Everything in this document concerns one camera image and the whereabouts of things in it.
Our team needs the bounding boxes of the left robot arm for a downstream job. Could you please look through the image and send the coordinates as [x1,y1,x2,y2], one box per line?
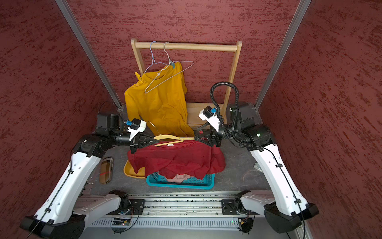
[20,113,159,239]

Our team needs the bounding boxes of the light blue wire hanger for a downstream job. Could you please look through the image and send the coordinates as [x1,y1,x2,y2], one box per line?
[144,41,167,74]

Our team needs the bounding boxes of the dark red t-shirt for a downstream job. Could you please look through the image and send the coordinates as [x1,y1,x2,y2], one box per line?
[127,140,226,179]

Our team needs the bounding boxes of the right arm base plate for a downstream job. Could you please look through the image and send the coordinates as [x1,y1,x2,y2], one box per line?
[221,199,256,217]

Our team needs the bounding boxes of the cream plastic hanger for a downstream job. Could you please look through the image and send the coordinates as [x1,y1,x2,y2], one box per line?
[154,134,195,146]

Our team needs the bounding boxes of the aluminium mounting rail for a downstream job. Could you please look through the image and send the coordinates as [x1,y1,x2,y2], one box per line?
[74,190,272,217]

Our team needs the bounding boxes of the yellow plastic tray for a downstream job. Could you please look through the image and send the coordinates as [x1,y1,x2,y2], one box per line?
[123,160,146,179]

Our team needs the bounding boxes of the teal plastic basket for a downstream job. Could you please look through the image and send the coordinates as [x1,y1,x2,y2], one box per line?
[146,172,215,190]

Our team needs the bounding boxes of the plaid pencil case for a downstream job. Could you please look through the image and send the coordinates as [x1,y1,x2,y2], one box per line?
[99,157,113,184]

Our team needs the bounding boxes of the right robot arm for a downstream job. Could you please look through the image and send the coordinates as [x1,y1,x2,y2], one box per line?
[195,103,319,234]

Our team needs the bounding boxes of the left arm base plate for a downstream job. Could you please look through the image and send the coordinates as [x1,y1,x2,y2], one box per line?
[107,199,146,216]

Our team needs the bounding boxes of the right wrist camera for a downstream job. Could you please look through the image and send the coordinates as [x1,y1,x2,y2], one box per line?
[199,106,224,131]

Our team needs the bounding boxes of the yellow clothespin on yellow shirt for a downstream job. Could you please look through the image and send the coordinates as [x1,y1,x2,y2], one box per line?
[135,72,143,84]

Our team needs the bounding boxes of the pink printed t-shirt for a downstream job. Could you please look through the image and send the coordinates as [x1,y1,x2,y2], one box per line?
[166,174,191,184]

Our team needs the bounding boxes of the white wire hanger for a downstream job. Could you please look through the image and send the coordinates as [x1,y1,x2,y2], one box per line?
[144,42,195,94]

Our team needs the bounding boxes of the wooden clothes rack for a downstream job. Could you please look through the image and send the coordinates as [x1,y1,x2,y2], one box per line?
[130,38,242,129]

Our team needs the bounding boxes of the yellow t-shirt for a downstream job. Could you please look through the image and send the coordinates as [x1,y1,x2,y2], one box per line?
[124,62,195,137]

